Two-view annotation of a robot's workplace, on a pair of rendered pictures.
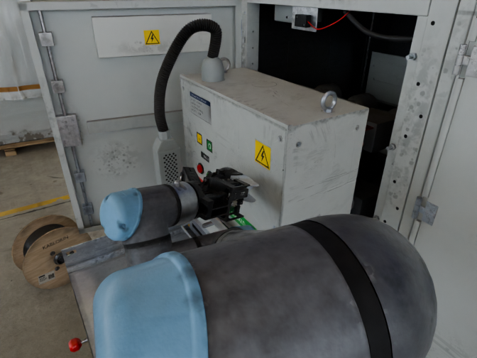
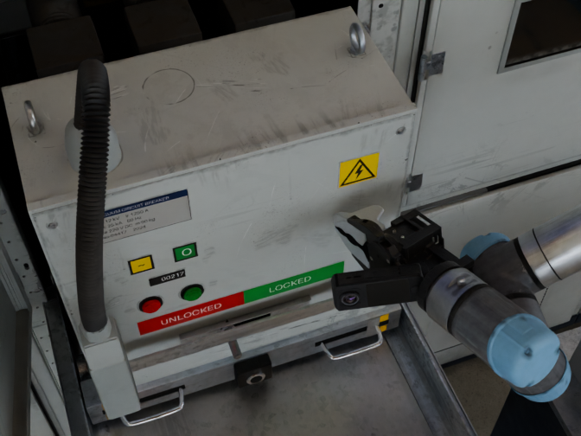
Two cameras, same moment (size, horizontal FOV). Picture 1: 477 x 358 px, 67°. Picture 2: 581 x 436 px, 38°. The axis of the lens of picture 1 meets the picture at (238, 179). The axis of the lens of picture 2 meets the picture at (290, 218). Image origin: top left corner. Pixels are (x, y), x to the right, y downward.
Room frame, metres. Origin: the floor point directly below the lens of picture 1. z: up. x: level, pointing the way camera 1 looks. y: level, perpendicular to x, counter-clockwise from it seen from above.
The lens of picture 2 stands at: (0.62, 0.70, 2.16)
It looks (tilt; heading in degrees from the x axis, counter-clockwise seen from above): 52 degrees down; 282
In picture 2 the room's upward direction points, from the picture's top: straight up
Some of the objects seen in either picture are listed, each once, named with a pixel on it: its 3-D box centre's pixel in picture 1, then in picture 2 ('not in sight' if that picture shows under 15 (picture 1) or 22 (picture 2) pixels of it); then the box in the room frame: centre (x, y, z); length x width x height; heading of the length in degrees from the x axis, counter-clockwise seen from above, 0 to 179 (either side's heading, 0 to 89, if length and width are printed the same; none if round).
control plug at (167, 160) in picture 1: (168, 164); (109, 362); (0.97, 0.21, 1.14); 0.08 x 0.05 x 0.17; 122
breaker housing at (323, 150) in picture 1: (297, 161); (193, 148); (0.97, -0.18, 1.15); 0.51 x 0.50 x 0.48; 122
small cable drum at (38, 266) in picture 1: (54, 251); not in sight; (1.68, 1.12, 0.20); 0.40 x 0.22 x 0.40; 136
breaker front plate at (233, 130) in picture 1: (222, 185); (242, 274); (0.83, 0.04, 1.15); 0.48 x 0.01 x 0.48; 32
